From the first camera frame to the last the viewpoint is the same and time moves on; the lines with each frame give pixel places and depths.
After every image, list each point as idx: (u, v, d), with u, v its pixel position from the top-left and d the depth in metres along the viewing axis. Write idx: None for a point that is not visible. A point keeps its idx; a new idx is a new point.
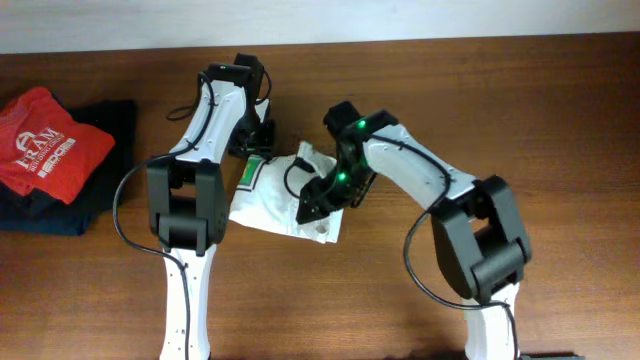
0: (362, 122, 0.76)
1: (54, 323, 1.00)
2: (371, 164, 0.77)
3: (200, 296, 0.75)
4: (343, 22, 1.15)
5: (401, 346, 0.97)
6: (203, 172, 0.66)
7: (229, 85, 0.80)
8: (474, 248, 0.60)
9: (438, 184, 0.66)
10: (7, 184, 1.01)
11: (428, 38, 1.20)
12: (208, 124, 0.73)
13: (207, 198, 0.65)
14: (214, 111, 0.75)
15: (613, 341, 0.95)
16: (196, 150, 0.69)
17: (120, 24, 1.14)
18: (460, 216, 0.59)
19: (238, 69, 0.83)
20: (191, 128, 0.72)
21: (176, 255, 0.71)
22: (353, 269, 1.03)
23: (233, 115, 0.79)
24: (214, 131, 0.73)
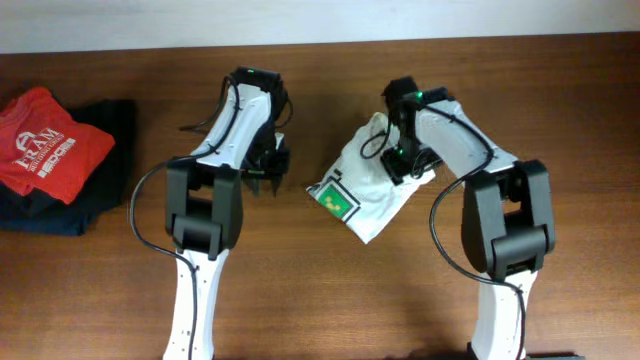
0: (419, 94, 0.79)
1: (53, 323, 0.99)
2: (423, 135, 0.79)
3: (209, 299, 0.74)
4: (344, 22, 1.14)
5: (401, 346, 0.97)
6: (223, 177, 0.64)
7: (254, 89, 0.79)
8: (500, 222, 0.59)
9: (480, 158, 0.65)
10: (7, 184, 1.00)
11: (429, 38, 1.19)
12: (231, 128, 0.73)
13: (226, 200, 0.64)
14: (239, 115, 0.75)
15: (610, 340, 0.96)
16: (218, 154, 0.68)
17: (118, 23, 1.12)
18: (491, 188, 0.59)
19: (265, 74, 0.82)
20: (214, 132, 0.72)
21: (188, 257, 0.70)
22: (354, 270, 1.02)
23: (257, 120, 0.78)
24: (238, 136, 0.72)
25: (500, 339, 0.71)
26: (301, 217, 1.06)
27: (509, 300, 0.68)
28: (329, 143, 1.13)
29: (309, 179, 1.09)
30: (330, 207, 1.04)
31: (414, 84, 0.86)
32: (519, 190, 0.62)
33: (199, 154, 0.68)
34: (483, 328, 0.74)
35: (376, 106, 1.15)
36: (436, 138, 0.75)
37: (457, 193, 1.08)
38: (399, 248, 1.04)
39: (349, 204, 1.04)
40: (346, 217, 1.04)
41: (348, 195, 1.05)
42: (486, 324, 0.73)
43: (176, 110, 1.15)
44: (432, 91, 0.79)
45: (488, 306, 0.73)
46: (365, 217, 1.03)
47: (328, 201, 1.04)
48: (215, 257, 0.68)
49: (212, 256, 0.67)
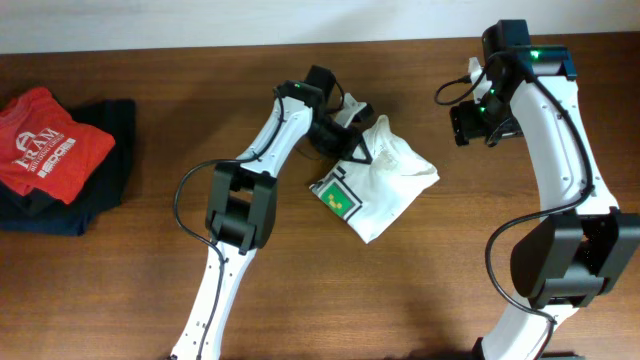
0: (535, 55, 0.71)
1: (53, 323, 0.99)
2: (513, 103, 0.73)
3: (230, 294, 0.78)
4: (343, 22, 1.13)
5: (401, 346, 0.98)
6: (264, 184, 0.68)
7: (299, 103, 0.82)
8: (564, 265, 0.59)
9: (577, 187, 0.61)
10: (8, 184, 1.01)
11: (428, 38, 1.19)
12: (274, 140, 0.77)
13: (260, 206, 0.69)
14: (282, 128, 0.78)
15: (609, 340, 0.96)
16: (260, 161, 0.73)
17: (118, 23, 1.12)
18: (573, 235, 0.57)
19: (310, 89, 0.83)
20: (260, 140, 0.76)
21: (221, 248, 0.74)
22: (354, 270, 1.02)
23: (295, 135, 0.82)
24: (280, 146, 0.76)
25: (516, 349, 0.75)
26: (302, 217, 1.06)
27: (538, 324, 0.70)
28: None
29: (309, 179, 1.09)
30: (334, 206, 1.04)
31: (526, 31, 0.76)
32: (596, 234, 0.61)
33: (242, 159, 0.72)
34: (505, 329, 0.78)
35: (375, 106, 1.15)
36: (529, 118, 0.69)
37: (457, 193, 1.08)
38: (399, 248, 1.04)
39: (352, 203, 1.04)
40: (348, 216, 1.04)
41: (352, 194, 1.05)
42: (508, 330, 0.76)
43: (176, 110, 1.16)
44: (549, 53, 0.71)
45: (516, 318, 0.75)
46: (370, 215, 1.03)
47: (332, 199, 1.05)
48: (246, 251, 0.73)
49: (242, 250, 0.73)
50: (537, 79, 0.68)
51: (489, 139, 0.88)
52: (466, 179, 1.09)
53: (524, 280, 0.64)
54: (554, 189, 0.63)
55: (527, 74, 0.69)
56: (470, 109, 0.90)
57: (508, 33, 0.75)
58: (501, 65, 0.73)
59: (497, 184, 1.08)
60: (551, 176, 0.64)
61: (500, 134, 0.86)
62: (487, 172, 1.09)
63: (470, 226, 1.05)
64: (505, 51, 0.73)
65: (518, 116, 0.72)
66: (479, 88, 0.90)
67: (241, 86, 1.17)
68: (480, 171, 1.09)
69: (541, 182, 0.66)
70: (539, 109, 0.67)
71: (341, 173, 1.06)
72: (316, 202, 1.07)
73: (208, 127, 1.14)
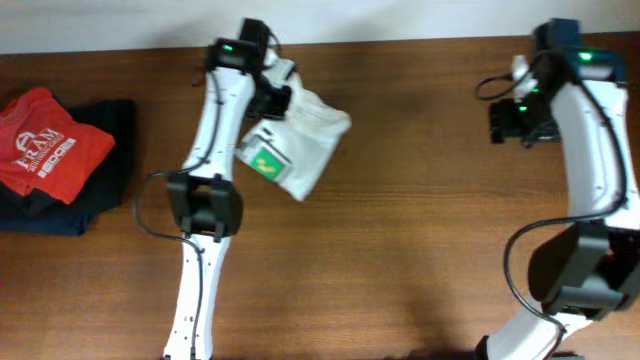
0: (586, 56, 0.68)
1: (54, 323, 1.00)
2: (555, 102, 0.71)
3: (212, 285, 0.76)
4: (343, 22, 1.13)
5: (401, 346, 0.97)
6: (218, 189, 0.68)
7: (233, 74, 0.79)
8: (583, 276, 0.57)
9: (608, 199, 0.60)
10: (8, 183, 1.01)
11: (428, 38, 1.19)
12: (218, 128, 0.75)
13: (223, 205, 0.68)
14: (221, 112, 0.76)
15: (610, 340, 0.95)
16: (207, 164, 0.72)
17: (118, 24, 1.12)
18: (598, 250, 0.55)
19: (244, 46, 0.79)
20: (203, 136, 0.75)
21: (194, 240, 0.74)
22: (354, 270, 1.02)
23: (241, 108, 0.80)
24: (225, 134, 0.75)
25: (521, 353, 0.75)
26: (301, 217, 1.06)
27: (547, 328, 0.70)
28: None
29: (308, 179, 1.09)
30: (263, 169, 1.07)
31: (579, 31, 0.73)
32: (621, 249, 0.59)
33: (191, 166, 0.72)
34: (513, 332, 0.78)
35: (376, 106, 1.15)
36: (569, 119, 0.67)
37: (457, 193, 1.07)
38: (398, 248, 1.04)
39: (282, 164, 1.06)
40: (281, 178, 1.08)
41: (279, 157, 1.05)
42: (516, 333, 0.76)
43: (176, 110, 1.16)
44: (600, 54, 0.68)
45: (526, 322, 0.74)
46: (302, 173, 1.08)
47: (257, 163, 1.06)
48: (221, 239, 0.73)
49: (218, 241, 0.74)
50: (583, 82, 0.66)
51: (526, 140, 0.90)
52: (466, 179, 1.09)
53: (539, 284, 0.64)
54: (585, 196, 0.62)
55: (573, 75, 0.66)
56: (510, 106, 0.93)
57: (561, 31, 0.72)
58: (549, 65, 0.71)
59: (498, 184, 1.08)
60: (582, 182, 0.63)
61: (538, 137, 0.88)
62: (487, 172, 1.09)
63: (470, 227, 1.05)
64: (553, 49, 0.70)
65: (557, 117, 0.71)
66: (521, 88, 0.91)
67: None
68: (481, 171, 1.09)
69: (574, 186, 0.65)
70: (582, 114, 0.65)
71: (271, 137, 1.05)
72: (315, 202, 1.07)
73: None
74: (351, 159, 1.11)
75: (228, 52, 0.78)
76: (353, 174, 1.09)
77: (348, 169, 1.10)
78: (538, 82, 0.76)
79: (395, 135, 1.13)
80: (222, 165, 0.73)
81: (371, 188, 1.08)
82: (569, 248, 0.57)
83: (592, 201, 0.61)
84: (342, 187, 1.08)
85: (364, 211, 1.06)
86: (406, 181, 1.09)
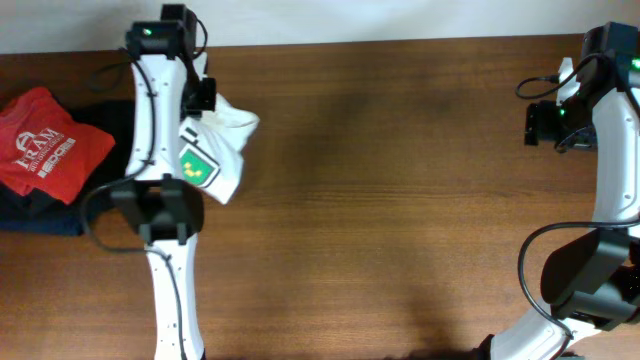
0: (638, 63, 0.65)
1: (53, 323, 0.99)
2: (598, 106, 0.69)
3: (187, 287, 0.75)
4: (342, 22, 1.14)
5: (401, 346, 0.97)
6: (167, 188, 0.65)
7: (159, 60, 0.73)
8: (598, 282, 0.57)
9: (635, 209, 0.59)
10: (8, 183, 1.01)
11: (429, 38, 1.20)
12: (156, 121, 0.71)
13: (182, 208, 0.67)
14: (156, 103, 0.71)
15: (609, 340, 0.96)
16: (154, 166, 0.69)
17: (118, 23, 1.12)
18: (616, 257, 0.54)
19: (167, 27, 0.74)
20: (141, 135, 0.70)
21: (158, 247, 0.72)
22: (354, 269, 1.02)
23: (177, 93, 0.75)
24: (166, 127, 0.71)
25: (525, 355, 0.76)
26: (302, 216, 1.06)
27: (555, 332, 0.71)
28: (327, 142, 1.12)
29: (308, 179, 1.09)
30: (193, 174, 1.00)
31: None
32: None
33: (134, 171, 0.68)
34: (518, 333, 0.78)
35: (375, 106, 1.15)
36: (608, 125, 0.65)
37: (457, 193, 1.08)
38: (399, 248, 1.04)
39: (210, 167, 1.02)
40: (207, 182, 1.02)
41: (208, 159, 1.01)
42: (522, 335, 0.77)
43: None
44: None
45: (532, 324, 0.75)
46: (225, 171, 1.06)
47: (190, 167, 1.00)
48: (186, 241, 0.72)
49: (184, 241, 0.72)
50: (629, 89, 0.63)
51: (559, 145, 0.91)
52: (466, 179, 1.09)
53: (549, 288, 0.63)
54: (612, 203, 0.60)
55: (620, 81, 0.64)
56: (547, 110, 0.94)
57: (615, 35, 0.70)
58: (598, 68, 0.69)
59: (498, 184, 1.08)
60: (610, 190, 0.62)
61: (573, 143, 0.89)
62: (487, 172, 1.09)
63: (470, 227, 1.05)
64: (602, 52, 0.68)
65: (596, 121, 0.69)
66: (561, 92, 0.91)
67: (241, 85, 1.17)
68: (480, 171, 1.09)
69: (601, 192, 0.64)
70: (623, 121, 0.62)
71: (196, 140, 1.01)
72: (315, 202, 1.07)
73: None
74: (351, 158, 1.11)
75: (151, 37, 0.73)
76: (352, 174, 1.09)
77: (348, 169, 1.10)
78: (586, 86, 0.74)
79: (396, 135, 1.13)
80: (170, 163, 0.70)
81: (371, 188, 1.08)
82: (584, 254, 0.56)
83: (617, 209, 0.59)
84: (342, 187, 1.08)
85: (364, 211, 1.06)
86: (406, 181, 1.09)
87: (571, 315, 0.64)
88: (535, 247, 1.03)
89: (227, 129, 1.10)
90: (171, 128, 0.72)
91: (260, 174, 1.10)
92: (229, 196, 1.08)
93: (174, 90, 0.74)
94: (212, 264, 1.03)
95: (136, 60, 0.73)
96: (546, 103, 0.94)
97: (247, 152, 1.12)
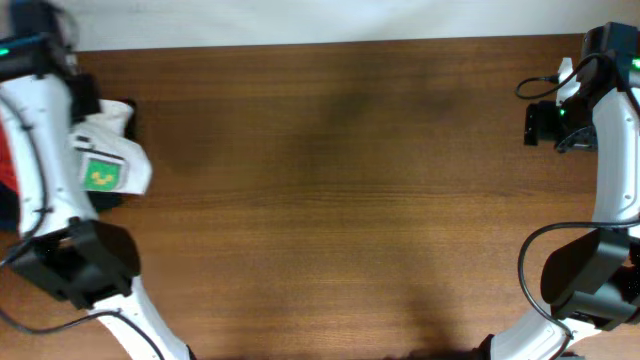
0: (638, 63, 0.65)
1: (54, 323, 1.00)
2: (596, 107, 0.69)
3: (151, 320, 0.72)
4: (342, 21, 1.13)
5: (401, 346, 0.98)
6: (77, 234, 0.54)
7: (25, 82, 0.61)
8: (598, 282, 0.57)
9: (636, 209, 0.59)
10: None
11: (429, 38, 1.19)
12: (38, 155, 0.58)
13: (106, 258, 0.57)
14: (35, 138, 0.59)
15: (609, 339, 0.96)
16: (53, 213, 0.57)
17: (117, 23, 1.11)
18: (616, 258, 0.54)
19: (23, 40, 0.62)
20: (26, 187, 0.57)
21: (102, 306, 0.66)
22: (354, 270, 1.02)
23: (60, 111, 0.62)
24: (52, 159, 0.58)
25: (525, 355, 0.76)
26: (302, 217, 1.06)
27: (556, 333, 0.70)
28: (326, 142, 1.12)
29: (308, 179, 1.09)
30: (93, 179, 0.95)
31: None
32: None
33: (31, 226, 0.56)
34: (519, 333, 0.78)
35: (375, 106, 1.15)
36: (608, 125, 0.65)
37: (457, 193, 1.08)
38: (398, 248, 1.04)
39: (115, 165, 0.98)
40: (122, 179, 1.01)
41: (111, 160, 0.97)
42: (521, 335, 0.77)
43: (176, 110, 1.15)
44: None
45: (532, 325, 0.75)
46: (137, 168, 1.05)
47: (94, 173, 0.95)
48: (129, 289, 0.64)
49: (127, 291, 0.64)
50: (630, 89, 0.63)
51: (559, 146, 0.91)
52: (466, 179, 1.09)
53: (549, 288, 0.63)
54: (612, 203, 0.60)
55: (620, 80, 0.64)
56: (548, 110, 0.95)
57: (615, 35, 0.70)
58: (597, 68, 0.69)
59: (498, 184, 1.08)
60: (609, 191, 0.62)
61: (573, 143, 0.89)
62: (487, 172, 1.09)
63: (470, 226, 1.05)
64: (603, 53, 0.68)
65: (596, 121, 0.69)
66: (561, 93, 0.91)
67: (241, 86, 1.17)
68: (480, 170, 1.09)
69: (600, 193, 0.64)
70: (623, 121, 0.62)
71: (89, 142, 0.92)
72: (315, 202, 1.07)
73: (207, 127, 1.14)
74: (351, 158, 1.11)
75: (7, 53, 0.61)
76: (350, 174, 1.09)
77: (348, 169, 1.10)
78: (585, 86, 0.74)
79: (396, 135, 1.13)
80: (71, 203, 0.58)
81: (371, 188, 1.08)
82: (585, 254, 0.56)
83: (617, 209, 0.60)
84: (341, 187, 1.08)
85: (363, 211, 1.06)
86: (406, 181, 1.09)
87: (570, 315, 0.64)
88: (535, 247, 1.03)
89: (106, 121, 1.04)
90: (57, 157, 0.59)
91: (259, 174, 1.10)
92: (229, 196, 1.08)
93: (55, 112, 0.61)
94: (212, 264, 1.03)
95: None
96: (544, 103, 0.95)
97: (246, 152, 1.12)
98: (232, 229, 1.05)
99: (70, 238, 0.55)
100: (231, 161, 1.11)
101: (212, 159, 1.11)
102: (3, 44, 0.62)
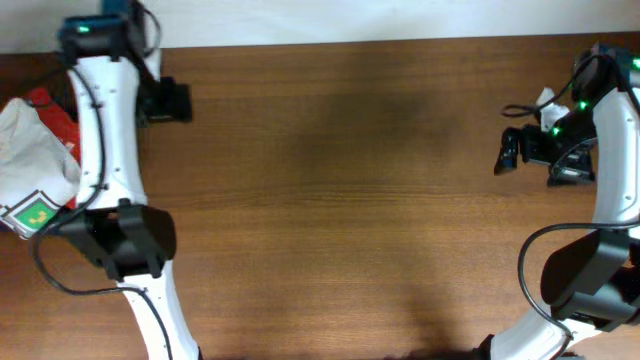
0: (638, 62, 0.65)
1: (53, 322, 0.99)
2: (597, 110, 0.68)
3: (172, 308, 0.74)
4: (342, 21, 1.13)
5: (401, 346, 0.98)
6: (123, 214, 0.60)
7: (101, 63, 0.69)
8: (599, 283, 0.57)
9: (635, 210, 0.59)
10: None
11: (429, 38, 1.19)
12: (104, 133, 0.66)
13: (145, 235, 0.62)
14: (101, 114, 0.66)
15: (609, 340, 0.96)
16: (108, 190, 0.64)
17: None
18: (617, 257, 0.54)
19: (101, 31, 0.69)
20: (91, 154, 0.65)
21: (130, 283, 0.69)
22: (353, 269, 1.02)
23: (126, 101, 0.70)
24: (117, 145, 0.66)
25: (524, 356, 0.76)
26: (301, 217, 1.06)
27: (556, 334, 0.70)
28: (325, 142, 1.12)
29: (307, 179, 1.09)
30: (38, 222, 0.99)
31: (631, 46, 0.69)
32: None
33: (86, 198, 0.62)
34: (519, 333, 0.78)
35: (375, 106, 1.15)
36: (609, 127, 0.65)
37: (457, 193, 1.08)
38: (398, 248, 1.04)
39: (38, 198, 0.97)
40: (55, 203, 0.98)
41: (30, 198, 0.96)
42: (521, 334, 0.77)
43: None
44: None
45: (532, 325, 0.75)
46: (53, 184, 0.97)
47: (30, 218, 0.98)
48: (160, 273, 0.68)
49: (157, 273, 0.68)
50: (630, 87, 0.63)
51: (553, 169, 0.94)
52: (467, 179, 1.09)
53: (549, 289, 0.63)
54: (611, 203, 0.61)
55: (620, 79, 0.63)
56: (534, 132, 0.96)
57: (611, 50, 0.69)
58: (597, 69, 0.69)
59: (498, 184, 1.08)
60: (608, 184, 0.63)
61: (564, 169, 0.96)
62: (487, 172, 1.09)
63: (471, 227, 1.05)
64: (604, 53, 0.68)
65: (596, 122, 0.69)
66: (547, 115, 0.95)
67: (242, 86, 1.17)
68: (481, 170, 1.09)
69: (600, 194, 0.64)
70: (624, 121, 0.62)
71: (4, 205, 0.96)
72: (315, 202, 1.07)
73: (208, 126, 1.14)
74: (351, 159, 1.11)
75: (85, 37, 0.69)
76: (348, 174, 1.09)
77: (347, 170, 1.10)
78: (584, 91, 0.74)
79: (396, 135, 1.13)
80: (123, 183, 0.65)
81: (371, 188, 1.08)
82: (585, 253, 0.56)
83: (617, 210, 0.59)
84: (341, 187, 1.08)
85: (363, 211, 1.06)
86: (406, 180, 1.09)
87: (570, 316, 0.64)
88: (535, 247, 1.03)
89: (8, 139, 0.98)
90: (121, 145, 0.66)
91: (260, 174, 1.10)
92: (230, 196, 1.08)
93: (122, 98, 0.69)
94: (213, 264, 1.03)
95: (74, 65, 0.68)
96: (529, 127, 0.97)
97: (246, 152, 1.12)
98: (232, 229, 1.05)
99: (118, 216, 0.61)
100: (231, 160, 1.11)
101: (212, 159, 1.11)
102: (88, 23, 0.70)
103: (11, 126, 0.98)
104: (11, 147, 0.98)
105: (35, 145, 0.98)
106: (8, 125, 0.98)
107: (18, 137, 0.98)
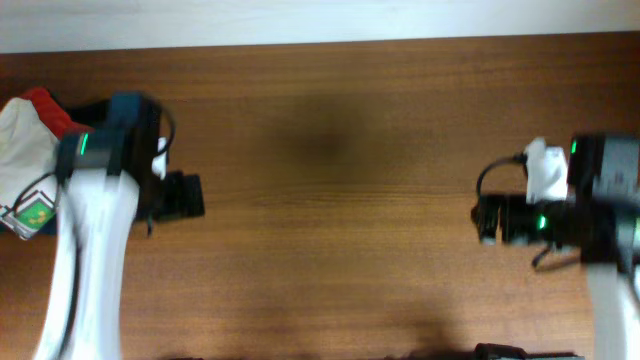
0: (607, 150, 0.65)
1: None
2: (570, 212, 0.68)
3: None
4: (342, 21, 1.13)
5: (401, 346, 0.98)
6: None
7: (94, 194, 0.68)
8: None
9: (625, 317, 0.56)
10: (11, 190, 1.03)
11: (430, 37, 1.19)
12: (79, 281, 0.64)
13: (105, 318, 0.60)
14: (83, 257, 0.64)
15: None
16: (72, 349, 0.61)
17: (116, 23, 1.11)
18: None
19: (97, 152, 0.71)
20: (61, 300, 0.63)
21: None
22: (353, 269, 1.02)
23: (114, 241, 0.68)
24: (93, 296, 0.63)
25: None
26: (302, 217, 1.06)
27: None
28: (326, 142, 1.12)
29: (307, 179, 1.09)
30: (38, 222, 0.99)
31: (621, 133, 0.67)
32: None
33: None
34: None
35: (375, 106, 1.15)
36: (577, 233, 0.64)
37: (458, 193, 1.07)
38: (398, 249, 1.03)
39: (37, 199, 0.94)
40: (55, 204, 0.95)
41: (30, 199, 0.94)
42: None
43: (176, 110, 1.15)
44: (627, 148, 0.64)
45: None
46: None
47: (30, 218, 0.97)
48: None
49: None
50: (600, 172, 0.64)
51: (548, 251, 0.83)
52: (467, 179, 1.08)
53: None
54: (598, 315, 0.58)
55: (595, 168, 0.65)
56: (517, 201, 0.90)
57: (610, 151, 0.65)
58: (576, 157, 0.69)
59: (498, 184, 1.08)
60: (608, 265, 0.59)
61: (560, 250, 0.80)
62: (487, 172, 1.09)
63: (471, 226, 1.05)
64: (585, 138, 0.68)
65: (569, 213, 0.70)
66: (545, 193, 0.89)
67: (242, 86, 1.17)
68: (481, 170, 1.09)
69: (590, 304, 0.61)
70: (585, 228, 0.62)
71: (4, 206, 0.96)
72: (315, 202, 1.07)
73: (208, 127, 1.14)
74: (351, 159, 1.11)
75: (85, 160, 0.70)
76: (348, 174, 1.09)
77: (348, 170, 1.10)
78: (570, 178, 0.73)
79: (396, 135, 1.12)
80: (90, 341, 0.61)
81: (371, 189, 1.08)
82: None
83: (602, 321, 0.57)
84: (341, 187, 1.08)
85: (364, 211, 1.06)
86: (406, 181, 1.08)
87: None
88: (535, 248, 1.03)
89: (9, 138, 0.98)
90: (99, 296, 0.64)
91: (260, 175, 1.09)
92: (230, 196, 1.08)
93: (110, 226, 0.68)
94: (213, 264, 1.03)
95: (66, 195, 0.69)
96: (514, 199, 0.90)
97: (246, 152, 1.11)
98: (232, 229, 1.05)
99: (74, 336, 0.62)
100: (232, 161, 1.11)
101: (212, 159, 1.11)
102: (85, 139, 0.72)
103: (12, 125, 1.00)
104: (10, 148, 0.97)
105: (34, 145, 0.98)
106: (9, 124, 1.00)
107: (20, 137, 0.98)
